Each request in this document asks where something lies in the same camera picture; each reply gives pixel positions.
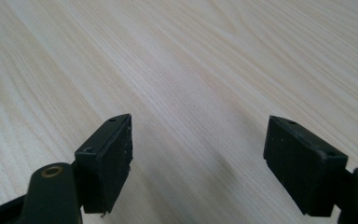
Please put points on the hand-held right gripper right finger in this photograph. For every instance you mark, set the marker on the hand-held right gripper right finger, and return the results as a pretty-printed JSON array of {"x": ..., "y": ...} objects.
[{"x": 304, "y": 168}]

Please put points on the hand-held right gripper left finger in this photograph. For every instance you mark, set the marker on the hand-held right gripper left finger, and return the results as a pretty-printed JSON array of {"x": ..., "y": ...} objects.
[{"x": 105, "y": 168}]

